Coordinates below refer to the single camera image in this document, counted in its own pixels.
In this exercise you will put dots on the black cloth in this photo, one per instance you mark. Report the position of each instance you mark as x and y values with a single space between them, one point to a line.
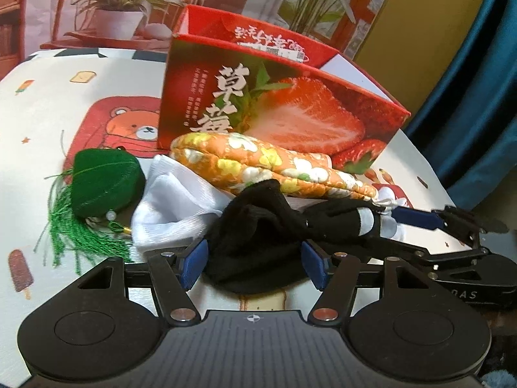
258 230

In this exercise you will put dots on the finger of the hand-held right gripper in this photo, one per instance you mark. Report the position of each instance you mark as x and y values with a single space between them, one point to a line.
416 218
412 246

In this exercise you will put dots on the teal curtain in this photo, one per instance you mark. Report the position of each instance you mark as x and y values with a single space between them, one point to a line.
476 89

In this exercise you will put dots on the orange floral padded cloth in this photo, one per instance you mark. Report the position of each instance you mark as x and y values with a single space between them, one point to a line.
250 161

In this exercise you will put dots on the red strawberry print cardboard box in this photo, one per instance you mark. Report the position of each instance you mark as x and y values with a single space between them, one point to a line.
282 109

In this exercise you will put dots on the green plush with tassel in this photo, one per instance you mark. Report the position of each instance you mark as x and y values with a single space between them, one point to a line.
105 182

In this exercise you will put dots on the cartoon print tablecloth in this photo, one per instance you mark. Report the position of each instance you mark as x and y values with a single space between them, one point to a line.
48 129

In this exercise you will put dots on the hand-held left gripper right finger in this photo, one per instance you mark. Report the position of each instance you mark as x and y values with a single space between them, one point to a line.
313 260

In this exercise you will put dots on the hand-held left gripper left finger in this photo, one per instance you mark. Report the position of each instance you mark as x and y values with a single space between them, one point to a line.
194 260

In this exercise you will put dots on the wooden board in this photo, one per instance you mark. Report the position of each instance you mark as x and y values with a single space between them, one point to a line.
424 16

